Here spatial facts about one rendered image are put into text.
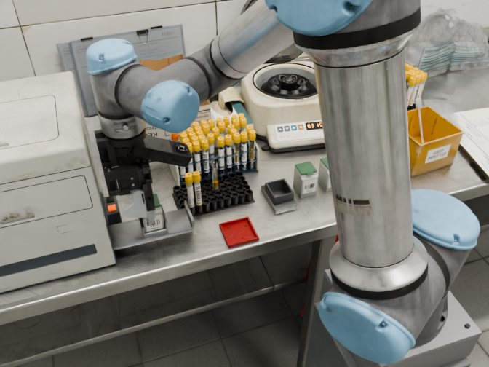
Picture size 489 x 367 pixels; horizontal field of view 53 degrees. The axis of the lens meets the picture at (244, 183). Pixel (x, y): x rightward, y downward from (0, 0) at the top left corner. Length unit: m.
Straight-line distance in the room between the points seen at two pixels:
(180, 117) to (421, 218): 0.36
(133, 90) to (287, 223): 0.50
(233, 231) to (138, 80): 0.45
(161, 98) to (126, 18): 0.75
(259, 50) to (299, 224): 0.49
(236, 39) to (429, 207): 0.36
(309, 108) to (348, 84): 0.82
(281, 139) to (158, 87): 0.60
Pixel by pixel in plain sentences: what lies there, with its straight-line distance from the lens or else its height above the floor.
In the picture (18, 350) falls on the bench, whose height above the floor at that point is 0.27.
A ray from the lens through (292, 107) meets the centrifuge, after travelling 1.27.
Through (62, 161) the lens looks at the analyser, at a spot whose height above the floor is 1.15.
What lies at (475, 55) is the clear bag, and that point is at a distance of 1.80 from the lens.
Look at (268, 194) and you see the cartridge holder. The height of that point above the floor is 0.90.
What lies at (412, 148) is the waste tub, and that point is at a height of 0.95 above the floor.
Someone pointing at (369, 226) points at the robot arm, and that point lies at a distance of 0.54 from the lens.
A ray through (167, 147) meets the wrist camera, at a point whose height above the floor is 1.11.
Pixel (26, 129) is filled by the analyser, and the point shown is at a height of 1.18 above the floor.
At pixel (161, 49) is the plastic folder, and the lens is 1.46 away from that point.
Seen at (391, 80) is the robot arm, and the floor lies 1.42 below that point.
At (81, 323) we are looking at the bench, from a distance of 1.73.
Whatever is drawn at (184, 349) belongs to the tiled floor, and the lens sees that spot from 1.92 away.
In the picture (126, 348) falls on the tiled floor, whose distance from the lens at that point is 1.96.
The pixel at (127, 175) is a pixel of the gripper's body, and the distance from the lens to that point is 0.89.
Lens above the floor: 1.64
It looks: 40 degrees down
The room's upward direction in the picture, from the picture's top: straight up
